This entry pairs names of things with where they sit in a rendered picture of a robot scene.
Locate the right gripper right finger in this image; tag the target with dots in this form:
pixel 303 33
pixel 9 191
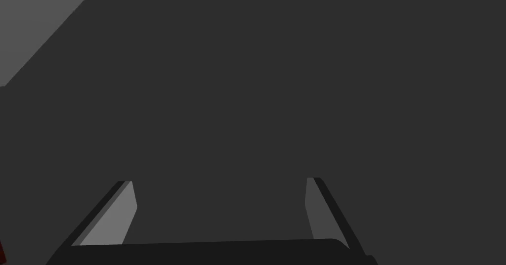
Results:
pixel 325 213

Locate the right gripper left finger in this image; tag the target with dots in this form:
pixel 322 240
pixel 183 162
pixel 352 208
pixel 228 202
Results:
pixel 112 217

